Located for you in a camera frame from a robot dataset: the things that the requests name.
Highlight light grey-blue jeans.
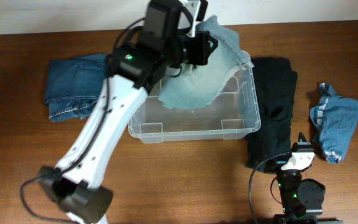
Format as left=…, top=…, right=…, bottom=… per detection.
left=158, top=15, right=254, bottom=110

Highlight clear plastic storage bin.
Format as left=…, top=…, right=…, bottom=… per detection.
left=127, top=67, right=261, bottom=144

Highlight blue crumpled shirt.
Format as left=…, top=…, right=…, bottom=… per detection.
left=310, top=83, right=358, bottom=164

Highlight black garment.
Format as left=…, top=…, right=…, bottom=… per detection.
left=246, top=57, right=298, bottom=174

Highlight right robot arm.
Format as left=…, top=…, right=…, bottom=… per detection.
left=272, top=133, right=344, bottom=224

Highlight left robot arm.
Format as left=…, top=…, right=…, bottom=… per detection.
left=38, top=0, right=218, bottom=223

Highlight dark blue jeans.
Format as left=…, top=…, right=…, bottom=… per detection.
left=44, top=54, right=107, bottom=122

